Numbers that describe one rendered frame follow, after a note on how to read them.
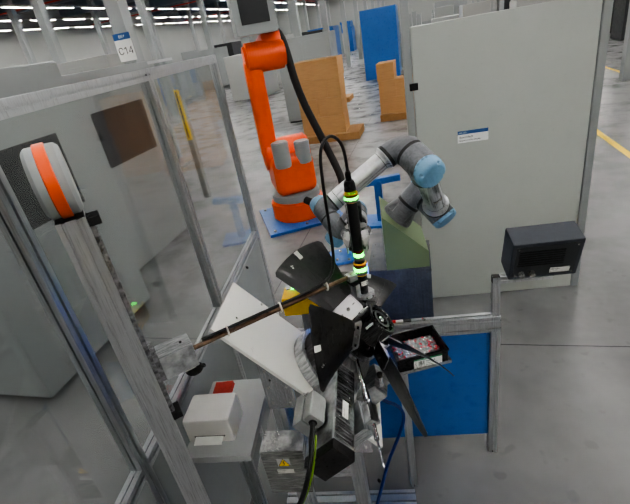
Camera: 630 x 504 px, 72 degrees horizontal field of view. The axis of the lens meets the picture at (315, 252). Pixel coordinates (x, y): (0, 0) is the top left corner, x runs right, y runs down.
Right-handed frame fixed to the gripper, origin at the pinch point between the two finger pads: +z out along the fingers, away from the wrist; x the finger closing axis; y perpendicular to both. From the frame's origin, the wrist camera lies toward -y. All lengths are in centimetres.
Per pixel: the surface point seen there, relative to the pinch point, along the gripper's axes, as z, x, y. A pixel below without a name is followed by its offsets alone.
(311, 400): 33.3, 16.1, 31.1
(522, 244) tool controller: -32, -61, 24
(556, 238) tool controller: -33, -73, 23
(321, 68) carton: -800, 67, -3
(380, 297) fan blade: -12.0, -5.5, 28.7
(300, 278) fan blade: 0.6, 19.4, 10.5
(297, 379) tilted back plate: 19.8, 22.5, 35.6
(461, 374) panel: -40, -39, 93
